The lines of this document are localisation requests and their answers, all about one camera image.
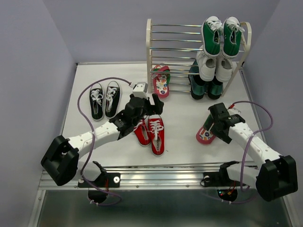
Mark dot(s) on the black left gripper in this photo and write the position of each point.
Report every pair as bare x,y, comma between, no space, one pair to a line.
154,109

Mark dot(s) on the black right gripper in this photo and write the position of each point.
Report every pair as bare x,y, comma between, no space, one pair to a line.
221,135

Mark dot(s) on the red sneaker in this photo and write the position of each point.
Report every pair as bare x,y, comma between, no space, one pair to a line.
157,134
141,132

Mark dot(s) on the pink patterned sandal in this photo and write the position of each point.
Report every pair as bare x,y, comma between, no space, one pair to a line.
161,79
204,136

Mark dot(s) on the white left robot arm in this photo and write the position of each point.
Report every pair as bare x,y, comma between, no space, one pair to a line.
62,159

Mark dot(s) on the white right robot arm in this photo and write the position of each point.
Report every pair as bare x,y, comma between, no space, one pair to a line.
270,173

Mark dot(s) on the right dark green shoe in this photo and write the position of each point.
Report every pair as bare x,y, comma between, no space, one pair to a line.
215,89

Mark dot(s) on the dark green shoe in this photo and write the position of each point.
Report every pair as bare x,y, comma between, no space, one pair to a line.
215,89
198,86

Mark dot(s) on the left dark green shoe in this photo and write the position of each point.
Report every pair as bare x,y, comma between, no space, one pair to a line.
198,86

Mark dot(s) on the right white shoe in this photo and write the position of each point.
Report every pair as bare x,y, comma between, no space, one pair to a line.
224,67

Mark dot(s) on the white shoe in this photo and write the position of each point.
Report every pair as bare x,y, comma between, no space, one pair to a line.
224,67
206,64

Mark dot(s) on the left white shoe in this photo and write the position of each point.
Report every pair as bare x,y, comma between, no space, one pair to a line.
206,64

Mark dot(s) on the cream metal shoe shelf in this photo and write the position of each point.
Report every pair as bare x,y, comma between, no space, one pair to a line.
176,45

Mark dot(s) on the right black sneaker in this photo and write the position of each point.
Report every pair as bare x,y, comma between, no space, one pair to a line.
113,96

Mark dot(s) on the black sneaker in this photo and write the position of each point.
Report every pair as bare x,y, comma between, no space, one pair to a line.
113,96
96,97

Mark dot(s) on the left black sneaker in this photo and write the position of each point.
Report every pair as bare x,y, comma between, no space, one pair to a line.
96,97

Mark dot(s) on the right green sneaker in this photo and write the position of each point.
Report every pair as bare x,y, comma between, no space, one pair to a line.
232,32

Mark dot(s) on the green sneaker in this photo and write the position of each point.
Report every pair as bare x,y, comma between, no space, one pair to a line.
232,32
211,33

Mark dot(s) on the left green sneaker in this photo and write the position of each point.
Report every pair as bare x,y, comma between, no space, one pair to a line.
211,33

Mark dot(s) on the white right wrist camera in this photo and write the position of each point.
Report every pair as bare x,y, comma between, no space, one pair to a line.
232,110

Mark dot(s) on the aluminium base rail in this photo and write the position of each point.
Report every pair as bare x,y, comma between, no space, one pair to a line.
177,177

